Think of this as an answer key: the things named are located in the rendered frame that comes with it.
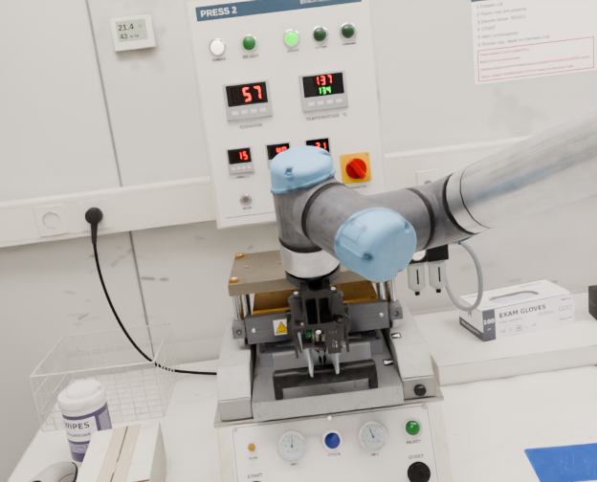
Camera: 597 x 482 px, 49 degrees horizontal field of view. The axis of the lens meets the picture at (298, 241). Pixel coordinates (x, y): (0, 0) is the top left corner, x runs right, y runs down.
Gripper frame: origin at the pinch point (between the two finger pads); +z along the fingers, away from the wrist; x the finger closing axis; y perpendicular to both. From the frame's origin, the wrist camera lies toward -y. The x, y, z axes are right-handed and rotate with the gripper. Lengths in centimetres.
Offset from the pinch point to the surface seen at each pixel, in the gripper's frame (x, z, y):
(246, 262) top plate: -11.0, -2.5, -24.2
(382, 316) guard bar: 10.4, 0.3, -9.1
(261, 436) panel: -10.4, 8.6, 5.0
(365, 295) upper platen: 8.4, -1.3, -12.7
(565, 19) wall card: 67, -20, -81
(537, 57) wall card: 60, -13, -78
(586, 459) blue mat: 41.5, 25.7, 3.6
